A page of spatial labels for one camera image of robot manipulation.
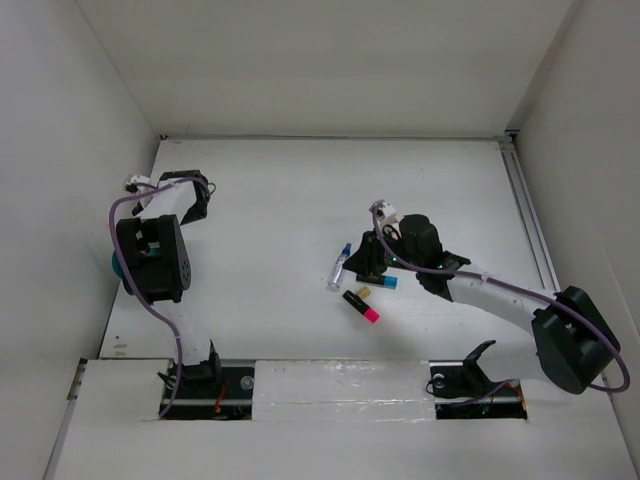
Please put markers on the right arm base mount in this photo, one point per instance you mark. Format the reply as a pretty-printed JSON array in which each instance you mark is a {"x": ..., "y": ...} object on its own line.
[{"x": 462, "y": 391}]

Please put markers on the aluminium rail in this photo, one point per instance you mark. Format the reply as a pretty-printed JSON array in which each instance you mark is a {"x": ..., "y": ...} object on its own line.
[{"x": 529, "y": 219}]

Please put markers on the black highlighter pink cap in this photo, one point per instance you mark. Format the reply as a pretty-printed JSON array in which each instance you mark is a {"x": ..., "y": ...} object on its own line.
[{"x": 361, "y": 306}]

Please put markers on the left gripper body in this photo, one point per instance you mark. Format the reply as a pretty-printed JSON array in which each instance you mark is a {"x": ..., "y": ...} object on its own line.
[{"x": 194, "y": 214}]

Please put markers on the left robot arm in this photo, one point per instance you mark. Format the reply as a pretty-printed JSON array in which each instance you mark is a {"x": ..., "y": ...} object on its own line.
[{"x": 151, "y": 258}]

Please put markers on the teal round organizer container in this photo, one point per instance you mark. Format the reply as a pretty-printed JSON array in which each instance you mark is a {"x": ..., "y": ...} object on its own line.
[{"x": 116, "y": 267}]

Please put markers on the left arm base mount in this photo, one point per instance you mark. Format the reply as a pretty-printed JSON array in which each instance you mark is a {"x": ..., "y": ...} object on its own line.
[{"x": 219, "y": 390}]

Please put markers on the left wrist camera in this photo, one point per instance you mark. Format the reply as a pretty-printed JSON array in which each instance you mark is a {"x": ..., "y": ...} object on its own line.
[{"x": 135, "y": 184}]

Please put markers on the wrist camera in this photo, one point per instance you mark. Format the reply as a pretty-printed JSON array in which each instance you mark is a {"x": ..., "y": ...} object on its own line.
[
  {"x": 384, "y": 213},
  {"x": 135, "y": 184}
]

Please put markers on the clear bottle blue cap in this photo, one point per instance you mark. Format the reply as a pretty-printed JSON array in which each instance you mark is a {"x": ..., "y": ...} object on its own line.
[{"x": 336, "y": 276}]

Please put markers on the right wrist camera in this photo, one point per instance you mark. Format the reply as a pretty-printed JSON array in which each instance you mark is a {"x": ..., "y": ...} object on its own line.
[{"x": 384, "y": 213}]

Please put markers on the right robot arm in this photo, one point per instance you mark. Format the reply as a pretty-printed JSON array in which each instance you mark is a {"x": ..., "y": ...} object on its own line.
[{"x": 572, "y": 343}]

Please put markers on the black highlighter blue cap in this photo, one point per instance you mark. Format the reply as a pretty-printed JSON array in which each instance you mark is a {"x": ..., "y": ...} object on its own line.
[{"x": 389, "y": 282}]

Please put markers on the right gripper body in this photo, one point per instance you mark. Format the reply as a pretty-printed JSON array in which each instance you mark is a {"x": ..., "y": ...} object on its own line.
[{"x": 379, "y": 256}]

